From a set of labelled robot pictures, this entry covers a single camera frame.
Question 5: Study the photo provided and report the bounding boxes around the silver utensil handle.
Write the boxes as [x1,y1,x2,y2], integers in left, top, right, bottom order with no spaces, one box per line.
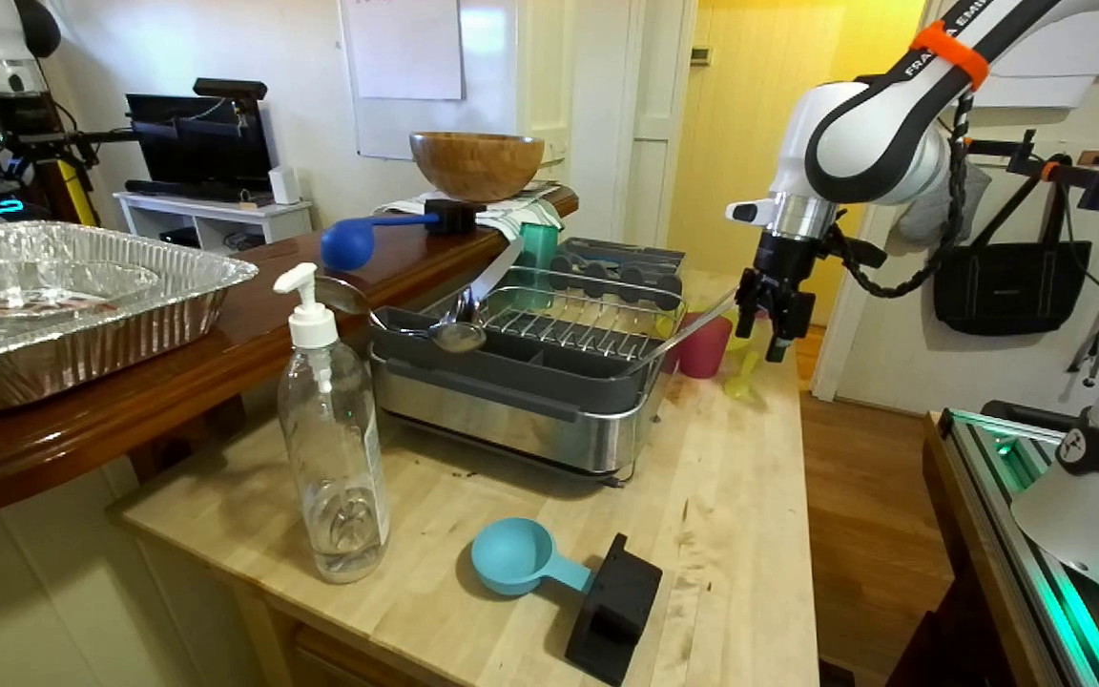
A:
[631,291,740,378]

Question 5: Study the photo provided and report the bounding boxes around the silver robot mount plate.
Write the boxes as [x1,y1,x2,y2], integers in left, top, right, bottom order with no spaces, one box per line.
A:
[1007,457,1099,617]

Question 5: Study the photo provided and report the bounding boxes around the black plastic block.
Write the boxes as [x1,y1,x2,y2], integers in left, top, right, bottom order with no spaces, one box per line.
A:
[559,529,669,687]

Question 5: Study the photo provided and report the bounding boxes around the white paper sheet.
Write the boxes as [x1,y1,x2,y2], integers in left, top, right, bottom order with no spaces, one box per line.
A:
[339,0,469,108]

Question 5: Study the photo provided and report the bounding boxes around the clear soap dispenser bottle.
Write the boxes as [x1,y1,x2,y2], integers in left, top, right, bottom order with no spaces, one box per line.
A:
[269,259,392,586]

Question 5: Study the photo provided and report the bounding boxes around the grey oven mitt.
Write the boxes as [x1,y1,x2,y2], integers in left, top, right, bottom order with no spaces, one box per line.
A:
[951,160,994,249]

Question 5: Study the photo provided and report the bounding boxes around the black clamp rail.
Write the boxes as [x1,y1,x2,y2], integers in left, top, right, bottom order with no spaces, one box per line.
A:
[963,127,1099,221]

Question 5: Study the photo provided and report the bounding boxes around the blue measuring scoop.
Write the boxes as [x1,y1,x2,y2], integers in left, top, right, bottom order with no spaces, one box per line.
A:
[465,514,598,604]

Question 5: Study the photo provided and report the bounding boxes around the small black stand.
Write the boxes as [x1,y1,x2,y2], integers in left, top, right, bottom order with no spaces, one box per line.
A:
[418,196,486,245]

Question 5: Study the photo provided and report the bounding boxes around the teal plastic cup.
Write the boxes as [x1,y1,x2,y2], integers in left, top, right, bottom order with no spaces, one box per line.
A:
[516,216,566,272]

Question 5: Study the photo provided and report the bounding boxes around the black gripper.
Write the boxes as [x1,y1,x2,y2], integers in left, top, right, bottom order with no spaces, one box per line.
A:
[732,226,834,365]

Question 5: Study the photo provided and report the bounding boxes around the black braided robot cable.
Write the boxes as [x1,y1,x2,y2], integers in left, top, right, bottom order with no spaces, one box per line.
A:
[828,89,978,306]

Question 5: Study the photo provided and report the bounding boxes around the grey cutlery tray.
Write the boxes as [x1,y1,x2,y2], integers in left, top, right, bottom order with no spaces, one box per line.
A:
[535,233,689,313]

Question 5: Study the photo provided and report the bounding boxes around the black equipment stand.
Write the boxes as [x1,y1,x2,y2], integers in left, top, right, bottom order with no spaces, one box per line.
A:
[0,90,140,226]

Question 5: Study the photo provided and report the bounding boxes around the stainless steel dish rack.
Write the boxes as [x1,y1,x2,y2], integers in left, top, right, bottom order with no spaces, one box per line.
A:
[362,272,693,487]

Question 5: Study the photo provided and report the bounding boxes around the white shelf unit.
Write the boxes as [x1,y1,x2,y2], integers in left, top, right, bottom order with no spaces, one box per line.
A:
[110,188,322,253]

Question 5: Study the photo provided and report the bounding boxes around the wooden bowl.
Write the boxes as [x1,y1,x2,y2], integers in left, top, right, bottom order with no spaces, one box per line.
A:
[404,127,548,206]

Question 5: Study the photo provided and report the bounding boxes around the brown wooden counter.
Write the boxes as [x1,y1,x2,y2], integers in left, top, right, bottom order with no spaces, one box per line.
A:
[0,182,582,529]

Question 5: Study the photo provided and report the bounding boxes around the green striped cloth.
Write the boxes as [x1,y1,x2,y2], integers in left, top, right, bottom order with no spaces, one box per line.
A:
[469,188,567,242]

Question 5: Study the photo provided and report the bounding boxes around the black hanging bag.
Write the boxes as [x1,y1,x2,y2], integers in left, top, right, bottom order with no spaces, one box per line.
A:
[932,160,1094,340]

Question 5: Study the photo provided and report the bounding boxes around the black monitor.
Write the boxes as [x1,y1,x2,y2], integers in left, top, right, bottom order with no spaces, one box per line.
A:
[123,77,283,206]

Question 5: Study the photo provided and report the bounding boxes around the aluminium foil tray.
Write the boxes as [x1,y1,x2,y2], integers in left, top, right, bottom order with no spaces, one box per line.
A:
[0,216,262,420]

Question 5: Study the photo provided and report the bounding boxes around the white upper cabinet doors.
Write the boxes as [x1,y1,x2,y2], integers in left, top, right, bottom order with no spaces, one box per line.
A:
[964,0,1099,113]

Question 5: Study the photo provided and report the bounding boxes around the orange cable strap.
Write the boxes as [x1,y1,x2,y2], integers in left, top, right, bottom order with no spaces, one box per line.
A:
[907,18,998,90]

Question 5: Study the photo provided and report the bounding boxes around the purple plastic cup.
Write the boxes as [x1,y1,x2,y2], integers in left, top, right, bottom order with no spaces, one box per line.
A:
[676,313,736,380]

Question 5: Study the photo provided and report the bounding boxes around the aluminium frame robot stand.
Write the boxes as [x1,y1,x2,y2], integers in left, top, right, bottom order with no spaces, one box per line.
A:
[923,399,1099,687]

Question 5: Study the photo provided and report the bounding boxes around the yellow plastic spoon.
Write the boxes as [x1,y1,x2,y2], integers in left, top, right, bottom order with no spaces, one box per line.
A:
[717,340,769,413]

